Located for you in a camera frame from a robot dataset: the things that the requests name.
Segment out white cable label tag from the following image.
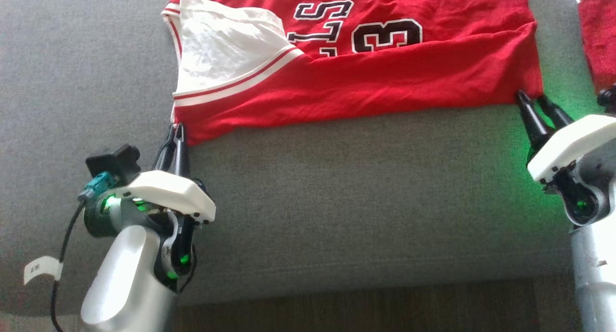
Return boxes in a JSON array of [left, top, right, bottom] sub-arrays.
[[24, 256, 64, 285]]

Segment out teal cable connector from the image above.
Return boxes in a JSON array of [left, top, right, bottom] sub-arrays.
[[78, 172, 119, 201]]

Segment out red white-trimmed basketball jersey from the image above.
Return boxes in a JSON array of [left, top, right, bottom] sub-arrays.
[[161, 0, 544, 146]]

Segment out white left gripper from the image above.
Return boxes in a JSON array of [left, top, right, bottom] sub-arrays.
[[111, 124, 216, 224]]

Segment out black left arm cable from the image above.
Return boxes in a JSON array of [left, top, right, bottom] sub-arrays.
[[50, 201, 88, 332]]

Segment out red shorts with white band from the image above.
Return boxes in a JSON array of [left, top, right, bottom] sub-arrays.
[[575, 0, 616, 94]]

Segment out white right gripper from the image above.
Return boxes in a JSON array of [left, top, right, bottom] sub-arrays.
[[516, 90, 616, 183]]

